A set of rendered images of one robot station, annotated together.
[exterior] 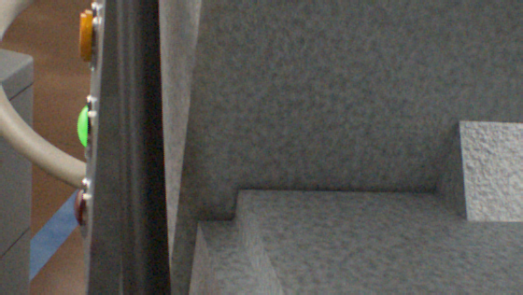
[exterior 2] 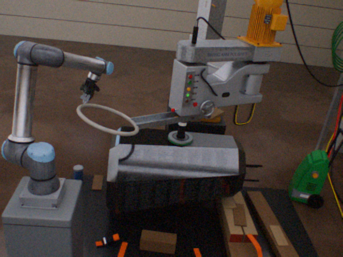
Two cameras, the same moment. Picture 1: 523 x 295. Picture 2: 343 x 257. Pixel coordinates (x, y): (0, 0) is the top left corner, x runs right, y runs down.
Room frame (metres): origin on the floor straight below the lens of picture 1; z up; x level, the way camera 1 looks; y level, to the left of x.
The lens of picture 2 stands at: (1.08, 2.54, 2.30)
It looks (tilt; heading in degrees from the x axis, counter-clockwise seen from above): 27 degrees down; 256
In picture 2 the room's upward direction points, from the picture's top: 7 degrees clockwise
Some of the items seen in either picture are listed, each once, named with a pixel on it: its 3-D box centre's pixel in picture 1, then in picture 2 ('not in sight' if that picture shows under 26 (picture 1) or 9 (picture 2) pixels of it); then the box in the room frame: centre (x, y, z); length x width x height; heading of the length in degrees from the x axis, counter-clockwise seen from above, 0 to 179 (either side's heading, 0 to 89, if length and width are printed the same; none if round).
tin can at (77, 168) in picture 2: not in sight; (78, 172); (1.25, -0.62, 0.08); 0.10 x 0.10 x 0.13
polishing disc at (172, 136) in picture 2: not in sight; (180, 137); (0.35, -0.05, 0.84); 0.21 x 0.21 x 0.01
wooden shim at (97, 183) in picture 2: not in sight; (97, 182); (1.04, -0.52, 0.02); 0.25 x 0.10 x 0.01; 85
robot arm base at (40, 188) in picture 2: not in sight; (43, 179); (1.38, 0.73, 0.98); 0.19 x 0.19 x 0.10
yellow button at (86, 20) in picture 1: (91, 35); not in sight; (0.38, 0.09, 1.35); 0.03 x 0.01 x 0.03; 17
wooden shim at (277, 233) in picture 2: not in sight; (278, 235); (-0.56, 0.45, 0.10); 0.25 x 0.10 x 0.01; 84
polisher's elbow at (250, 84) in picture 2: not in sight; (250, 81); (-0.28, -0.24, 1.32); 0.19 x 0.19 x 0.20
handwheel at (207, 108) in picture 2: not in sight; (204, 106); (0.20, 0.03, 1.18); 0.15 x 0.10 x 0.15; 17
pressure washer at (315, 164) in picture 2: not in sight; (314, 165); (-1.22, -0.18, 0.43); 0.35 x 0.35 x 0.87; 66
